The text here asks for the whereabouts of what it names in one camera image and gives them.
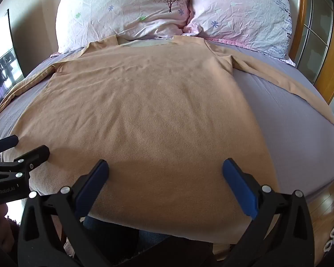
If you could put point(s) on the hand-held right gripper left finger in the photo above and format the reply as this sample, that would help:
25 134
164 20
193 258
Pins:
92 187

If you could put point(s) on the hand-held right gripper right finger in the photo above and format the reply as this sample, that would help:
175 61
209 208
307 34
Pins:
240 189

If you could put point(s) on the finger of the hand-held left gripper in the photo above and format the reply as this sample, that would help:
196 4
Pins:
36 153
6 142

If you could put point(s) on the beige long-sleeve shirt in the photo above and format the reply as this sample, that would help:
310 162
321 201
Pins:
156 103

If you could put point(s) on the person's left forearm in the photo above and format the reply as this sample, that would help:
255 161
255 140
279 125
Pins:
12 233

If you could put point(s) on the dark hanging clothes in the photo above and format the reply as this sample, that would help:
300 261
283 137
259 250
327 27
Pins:
0 72

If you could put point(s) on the bed with grey sheet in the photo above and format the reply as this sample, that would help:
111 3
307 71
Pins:
281 116

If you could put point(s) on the window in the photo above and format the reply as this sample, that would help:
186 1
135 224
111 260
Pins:
5 41

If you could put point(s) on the white patterned object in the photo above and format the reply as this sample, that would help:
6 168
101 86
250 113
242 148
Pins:
331 237

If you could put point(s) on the pink pillow with tree print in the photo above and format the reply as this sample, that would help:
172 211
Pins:
122 8

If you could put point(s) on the wooden glass-panel door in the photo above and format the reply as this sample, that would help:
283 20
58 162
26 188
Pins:
318 33

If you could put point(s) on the pink floral pillow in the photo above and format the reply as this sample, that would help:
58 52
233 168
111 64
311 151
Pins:
239 14

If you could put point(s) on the wooden headboard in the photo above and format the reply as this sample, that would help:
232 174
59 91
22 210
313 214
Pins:
299 19

